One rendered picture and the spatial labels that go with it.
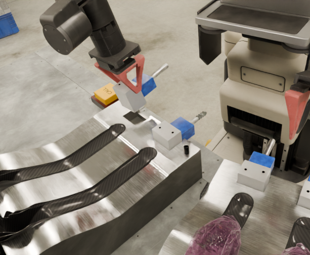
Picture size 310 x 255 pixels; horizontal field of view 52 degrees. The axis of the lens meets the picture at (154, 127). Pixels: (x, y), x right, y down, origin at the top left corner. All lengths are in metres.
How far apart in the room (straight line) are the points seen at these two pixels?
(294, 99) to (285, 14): 0.31
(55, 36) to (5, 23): 3.22
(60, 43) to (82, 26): 0.04
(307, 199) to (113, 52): 0.42
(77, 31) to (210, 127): 1.51
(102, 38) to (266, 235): 0.43
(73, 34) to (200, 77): 1.90
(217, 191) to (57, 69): 0.76
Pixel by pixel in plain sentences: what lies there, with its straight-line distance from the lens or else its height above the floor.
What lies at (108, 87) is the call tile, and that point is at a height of 0.84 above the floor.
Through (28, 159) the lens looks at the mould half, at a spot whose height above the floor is 0.91.
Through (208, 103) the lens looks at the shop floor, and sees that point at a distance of 2.14.
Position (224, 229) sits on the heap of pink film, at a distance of 0.52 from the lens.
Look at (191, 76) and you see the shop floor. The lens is 2.41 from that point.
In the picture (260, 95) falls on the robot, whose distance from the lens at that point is 0.91.
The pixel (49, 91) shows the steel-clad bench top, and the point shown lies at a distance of 1.08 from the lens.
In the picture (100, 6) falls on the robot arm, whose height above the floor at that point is 1.15.
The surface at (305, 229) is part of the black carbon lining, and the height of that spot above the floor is 0.85.
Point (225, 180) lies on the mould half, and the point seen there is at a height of 0.86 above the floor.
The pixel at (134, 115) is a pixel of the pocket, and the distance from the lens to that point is 0.76.
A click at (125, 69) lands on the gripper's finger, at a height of 1.04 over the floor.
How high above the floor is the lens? 1.36
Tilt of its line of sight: 42 degrees down
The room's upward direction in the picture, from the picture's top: 11 degrees counter-clockwise
